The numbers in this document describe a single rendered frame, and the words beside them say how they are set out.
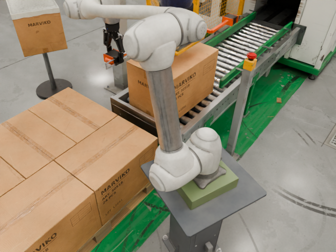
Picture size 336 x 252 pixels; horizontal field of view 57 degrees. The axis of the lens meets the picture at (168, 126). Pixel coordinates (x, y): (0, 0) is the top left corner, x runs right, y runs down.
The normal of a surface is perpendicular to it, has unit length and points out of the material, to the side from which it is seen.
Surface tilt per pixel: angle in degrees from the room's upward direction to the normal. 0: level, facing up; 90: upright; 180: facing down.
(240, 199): 0
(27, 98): 0
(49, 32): 90
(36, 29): 90
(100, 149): 0
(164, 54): 81
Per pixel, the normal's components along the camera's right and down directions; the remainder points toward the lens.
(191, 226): 0.02, -0.75
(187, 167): 0.65, 0.24
